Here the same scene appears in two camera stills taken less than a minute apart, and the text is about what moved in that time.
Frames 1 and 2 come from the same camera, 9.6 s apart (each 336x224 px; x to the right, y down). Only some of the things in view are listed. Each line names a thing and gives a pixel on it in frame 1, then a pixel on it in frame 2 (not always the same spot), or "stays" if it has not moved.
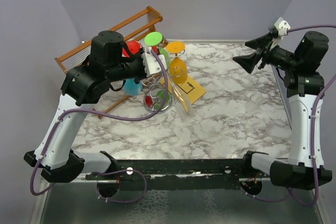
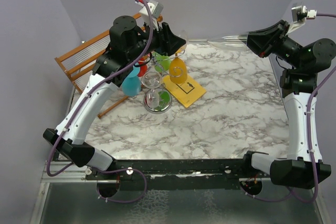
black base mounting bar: (179, 174) stays
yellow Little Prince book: (187, 93) stays
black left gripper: (142, 75) → (168, 42)
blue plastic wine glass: (130, 88) stays
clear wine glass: (184, 108) → (151, 81)
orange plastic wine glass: (177, 70) stays
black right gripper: (260, 43) → (262, 42)
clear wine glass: (255, 99) → (231, 43)
